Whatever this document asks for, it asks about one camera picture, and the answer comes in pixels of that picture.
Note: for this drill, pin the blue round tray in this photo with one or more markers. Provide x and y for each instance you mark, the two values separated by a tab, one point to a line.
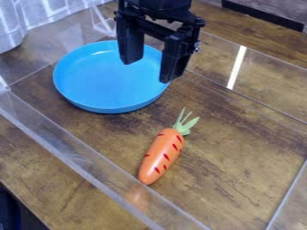
99	84

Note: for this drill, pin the grey checked curtain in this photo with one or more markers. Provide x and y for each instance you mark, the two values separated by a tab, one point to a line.
23	15

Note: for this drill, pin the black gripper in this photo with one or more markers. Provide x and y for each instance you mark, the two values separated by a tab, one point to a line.
166	20

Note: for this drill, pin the orange toy carrot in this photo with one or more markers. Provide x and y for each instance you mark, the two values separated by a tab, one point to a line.
164	149

